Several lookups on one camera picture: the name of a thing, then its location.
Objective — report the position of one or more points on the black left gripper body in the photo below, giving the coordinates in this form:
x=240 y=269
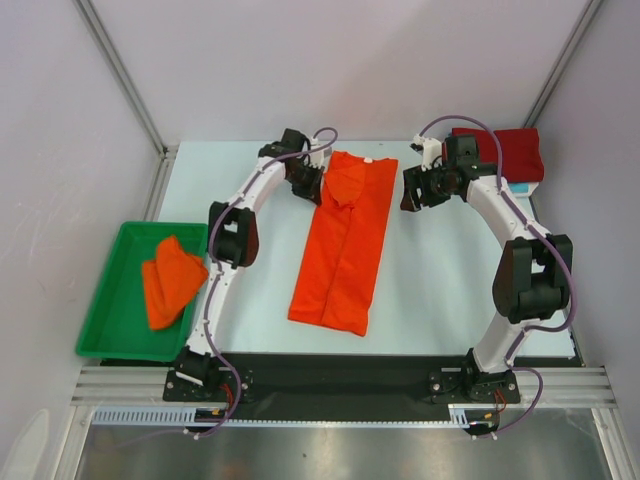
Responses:
x=303 y=179

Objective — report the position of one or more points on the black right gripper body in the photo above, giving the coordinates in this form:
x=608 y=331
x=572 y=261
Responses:
x=417 y=187

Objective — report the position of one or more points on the orange t shirt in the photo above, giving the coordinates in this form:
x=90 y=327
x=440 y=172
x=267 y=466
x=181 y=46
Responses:
x=171 y=281
x=338 y=272

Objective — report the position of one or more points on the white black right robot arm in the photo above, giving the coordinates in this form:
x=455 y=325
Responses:
x=530 y=284

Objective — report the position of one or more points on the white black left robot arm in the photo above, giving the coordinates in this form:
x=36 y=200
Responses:
x=233 y=242

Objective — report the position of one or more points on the folded turquoise t shirt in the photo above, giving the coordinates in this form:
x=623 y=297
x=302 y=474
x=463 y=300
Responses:
x=520 y=190

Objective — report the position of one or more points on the folded dark red t shirt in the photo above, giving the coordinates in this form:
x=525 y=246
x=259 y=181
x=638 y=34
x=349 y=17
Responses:
x=522 y=162

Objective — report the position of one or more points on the orange t shirt in tray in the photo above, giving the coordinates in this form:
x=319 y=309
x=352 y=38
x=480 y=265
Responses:
x=171 y=281

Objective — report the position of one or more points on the green plastic tray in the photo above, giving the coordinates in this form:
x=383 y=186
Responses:
x=116 y=325

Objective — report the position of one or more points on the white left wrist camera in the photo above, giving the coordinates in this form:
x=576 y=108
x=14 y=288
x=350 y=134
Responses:
x=318 y=150

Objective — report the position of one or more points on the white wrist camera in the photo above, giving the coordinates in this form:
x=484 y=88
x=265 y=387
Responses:
x=429 y=148
x=318 y=150

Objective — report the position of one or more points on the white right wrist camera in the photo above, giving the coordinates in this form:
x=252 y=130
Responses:
x=429 y=148

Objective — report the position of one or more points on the left aluminium corner post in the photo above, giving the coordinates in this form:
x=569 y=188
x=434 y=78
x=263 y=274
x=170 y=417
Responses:
x=114 y=62

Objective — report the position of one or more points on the aluminium corner post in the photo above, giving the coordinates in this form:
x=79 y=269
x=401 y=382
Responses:
x=114 y=62
x=570 y=48

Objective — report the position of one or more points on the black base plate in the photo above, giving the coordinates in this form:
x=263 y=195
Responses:
x=342 y=388

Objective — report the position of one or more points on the right aluminium corner post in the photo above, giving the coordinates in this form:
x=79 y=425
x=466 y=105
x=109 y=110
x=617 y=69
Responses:
x=570 y=48

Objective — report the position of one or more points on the grey slotted cable duct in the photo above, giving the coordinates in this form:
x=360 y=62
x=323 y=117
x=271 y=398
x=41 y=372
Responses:
x=195 y=417

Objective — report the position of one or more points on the aluminium front rail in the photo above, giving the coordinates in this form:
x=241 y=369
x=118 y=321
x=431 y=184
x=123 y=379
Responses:
x=143 y=386

